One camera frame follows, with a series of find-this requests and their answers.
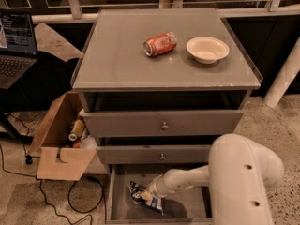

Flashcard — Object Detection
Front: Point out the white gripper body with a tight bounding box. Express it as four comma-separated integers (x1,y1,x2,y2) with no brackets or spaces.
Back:
147,177,168,198

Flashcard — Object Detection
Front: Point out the blue chip bag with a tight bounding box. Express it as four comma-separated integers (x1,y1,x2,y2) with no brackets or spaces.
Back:
129,181,163,214

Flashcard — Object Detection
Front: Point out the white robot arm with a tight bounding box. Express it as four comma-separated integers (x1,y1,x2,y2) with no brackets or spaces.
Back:
141,134,284,225

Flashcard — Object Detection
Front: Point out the grey bottom drawer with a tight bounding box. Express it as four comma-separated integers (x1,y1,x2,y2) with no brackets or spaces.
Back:
106,164,213,225

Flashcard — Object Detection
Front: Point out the grey drawer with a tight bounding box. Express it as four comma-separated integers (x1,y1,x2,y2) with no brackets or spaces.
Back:
97,145,211,164
106,164,213,225
83,110,243,138

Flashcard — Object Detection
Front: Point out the grey middle drawer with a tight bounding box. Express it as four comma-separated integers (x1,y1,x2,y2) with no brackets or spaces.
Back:
97,145,211,164

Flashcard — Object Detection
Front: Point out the grey top drawer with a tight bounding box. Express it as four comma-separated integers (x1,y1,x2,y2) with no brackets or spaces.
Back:
83,110,243,138

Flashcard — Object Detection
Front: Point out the grey drawer cabinet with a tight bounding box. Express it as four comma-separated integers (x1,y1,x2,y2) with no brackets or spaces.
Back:
70,8,263,225

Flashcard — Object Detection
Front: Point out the cardboard box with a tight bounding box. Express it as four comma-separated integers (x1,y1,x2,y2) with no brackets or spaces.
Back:
26,91,97,181

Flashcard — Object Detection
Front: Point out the yellow bottle in box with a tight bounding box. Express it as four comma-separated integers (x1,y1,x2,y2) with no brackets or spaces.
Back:
68,120,85,142

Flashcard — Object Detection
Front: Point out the crushed orange soda can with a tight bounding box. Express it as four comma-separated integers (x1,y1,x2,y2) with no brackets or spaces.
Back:
143,32,177,57

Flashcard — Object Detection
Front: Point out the white paper bowl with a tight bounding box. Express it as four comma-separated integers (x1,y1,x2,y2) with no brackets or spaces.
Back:
187,37,230,65

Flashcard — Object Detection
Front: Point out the black desk leg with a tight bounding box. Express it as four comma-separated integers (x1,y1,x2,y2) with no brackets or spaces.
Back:
0,111,33,144

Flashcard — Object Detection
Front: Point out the open laptop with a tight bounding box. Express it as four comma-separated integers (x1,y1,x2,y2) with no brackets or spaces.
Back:
0,9,38,89

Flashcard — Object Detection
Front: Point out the black floor cable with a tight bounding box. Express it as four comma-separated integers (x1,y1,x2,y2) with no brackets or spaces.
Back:
0,113,108,225

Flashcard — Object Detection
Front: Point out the white pipe rail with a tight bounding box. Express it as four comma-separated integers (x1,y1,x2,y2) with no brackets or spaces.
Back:
32,4,300,24

